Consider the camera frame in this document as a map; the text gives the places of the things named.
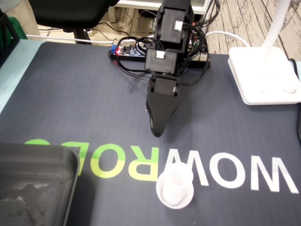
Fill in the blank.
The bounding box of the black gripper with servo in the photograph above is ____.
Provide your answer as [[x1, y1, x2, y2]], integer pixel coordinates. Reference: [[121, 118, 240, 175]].
[[145, 75, 182, 138]]

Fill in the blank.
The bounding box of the narrow translucent white cup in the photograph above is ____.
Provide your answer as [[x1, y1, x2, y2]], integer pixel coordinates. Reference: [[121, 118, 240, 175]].
[[161, 161, 194, 206]]

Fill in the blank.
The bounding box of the wide white plastic cup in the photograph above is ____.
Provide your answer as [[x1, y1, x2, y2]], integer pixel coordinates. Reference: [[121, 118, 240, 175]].
[[156, 173, 195, 210]]

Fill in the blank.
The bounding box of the dark grey WOWROBO mat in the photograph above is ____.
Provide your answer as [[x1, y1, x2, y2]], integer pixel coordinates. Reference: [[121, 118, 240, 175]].
[[0, 41, 301, 226]]

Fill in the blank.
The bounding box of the blue converter circuit board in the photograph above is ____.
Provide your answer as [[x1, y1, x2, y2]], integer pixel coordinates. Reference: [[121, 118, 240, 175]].
[[111, 43, 145, 58]]

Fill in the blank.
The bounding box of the controller board with green terminals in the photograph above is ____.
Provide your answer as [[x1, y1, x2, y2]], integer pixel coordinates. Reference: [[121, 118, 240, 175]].
[[187, 35, 209, 62]]

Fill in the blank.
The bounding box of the white shelf unit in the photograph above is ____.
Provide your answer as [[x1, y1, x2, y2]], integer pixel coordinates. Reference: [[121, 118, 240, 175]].
[[116, 0, 213, 15]]

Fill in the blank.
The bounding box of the white desk lamp base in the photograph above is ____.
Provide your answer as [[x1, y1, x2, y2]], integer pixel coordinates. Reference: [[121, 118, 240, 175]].
[[227, 46, 301, 106]]

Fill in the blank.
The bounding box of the black office chair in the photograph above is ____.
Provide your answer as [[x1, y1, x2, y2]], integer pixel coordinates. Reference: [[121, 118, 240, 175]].
[[28, 0, 119, 45]]

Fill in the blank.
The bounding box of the black plastic tray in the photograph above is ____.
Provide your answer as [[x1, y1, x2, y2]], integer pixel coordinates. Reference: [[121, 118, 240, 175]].
[[0, 142, 81, 226]]

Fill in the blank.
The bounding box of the white desk lamp neck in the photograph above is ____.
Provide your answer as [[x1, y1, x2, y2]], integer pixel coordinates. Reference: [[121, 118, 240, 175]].
[[261, 0, 293, 61]]

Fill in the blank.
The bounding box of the green box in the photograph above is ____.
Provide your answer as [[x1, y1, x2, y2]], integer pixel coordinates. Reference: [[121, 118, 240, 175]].
[[7, 16, 29, 40]]

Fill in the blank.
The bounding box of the black servo cable bundle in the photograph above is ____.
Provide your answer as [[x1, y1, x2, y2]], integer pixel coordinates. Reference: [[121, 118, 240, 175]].
[[110, 14, 212, 88]]

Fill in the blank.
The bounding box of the white lamp power cable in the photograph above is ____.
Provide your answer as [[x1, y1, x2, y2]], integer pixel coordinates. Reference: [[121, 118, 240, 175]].
[[205, 31, 251, 48]]

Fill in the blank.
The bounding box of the thin white cable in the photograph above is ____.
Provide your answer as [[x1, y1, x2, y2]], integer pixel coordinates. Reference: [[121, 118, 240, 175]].
[[25, 33, 116, 45]]

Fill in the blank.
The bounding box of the black printed frame stand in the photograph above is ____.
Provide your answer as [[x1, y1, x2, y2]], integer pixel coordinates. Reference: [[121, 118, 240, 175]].
[[0, 8, 20, 69]]

